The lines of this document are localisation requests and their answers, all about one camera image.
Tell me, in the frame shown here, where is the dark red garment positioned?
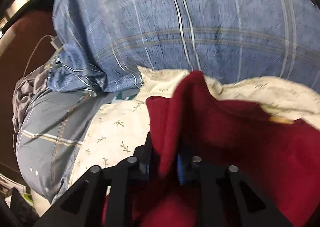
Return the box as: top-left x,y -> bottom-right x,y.
132,71 -> 319,226

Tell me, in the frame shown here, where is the grey-blue plaid bed sheet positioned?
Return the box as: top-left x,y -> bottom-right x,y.
15,87 -> 141,205

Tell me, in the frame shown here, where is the cream leaf-print pillow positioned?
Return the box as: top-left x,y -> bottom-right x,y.
68,67 -> 319,186

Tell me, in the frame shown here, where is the grey crumpled cloth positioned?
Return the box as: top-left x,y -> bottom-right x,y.
12,64 -> 49,133

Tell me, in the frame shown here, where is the white charger with cable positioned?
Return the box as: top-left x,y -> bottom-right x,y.
12,34 -> 57,153

